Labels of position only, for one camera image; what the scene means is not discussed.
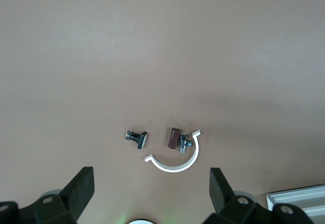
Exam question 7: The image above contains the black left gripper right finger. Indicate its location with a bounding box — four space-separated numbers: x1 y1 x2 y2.
204 167 313 224

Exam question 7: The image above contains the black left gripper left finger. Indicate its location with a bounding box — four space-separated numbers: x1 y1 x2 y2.
0 167 95 224

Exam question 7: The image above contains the white drawer cabinet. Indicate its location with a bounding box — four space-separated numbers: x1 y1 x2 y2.
266 183 325 224

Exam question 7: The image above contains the black square push button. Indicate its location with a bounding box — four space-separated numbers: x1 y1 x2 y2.
125 129 149 150

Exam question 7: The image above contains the small dark brown component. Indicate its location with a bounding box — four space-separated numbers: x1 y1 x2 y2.
166 126 194 154

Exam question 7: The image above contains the brown table mat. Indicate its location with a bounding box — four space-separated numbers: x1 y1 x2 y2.
0 0 325 224

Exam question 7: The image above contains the white half-ring pipe clamp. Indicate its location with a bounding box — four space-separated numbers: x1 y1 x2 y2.
143 129 203 173

